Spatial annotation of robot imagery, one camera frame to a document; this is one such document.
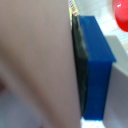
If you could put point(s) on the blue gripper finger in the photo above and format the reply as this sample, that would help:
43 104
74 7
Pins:
95 66

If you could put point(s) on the pink mug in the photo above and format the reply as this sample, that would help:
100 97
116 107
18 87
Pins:
36 63

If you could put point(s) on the red bowl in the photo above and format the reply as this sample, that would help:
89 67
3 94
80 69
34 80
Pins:
121 13

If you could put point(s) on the yellow red food box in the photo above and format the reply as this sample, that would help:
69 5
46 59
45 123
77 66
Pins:
73 7

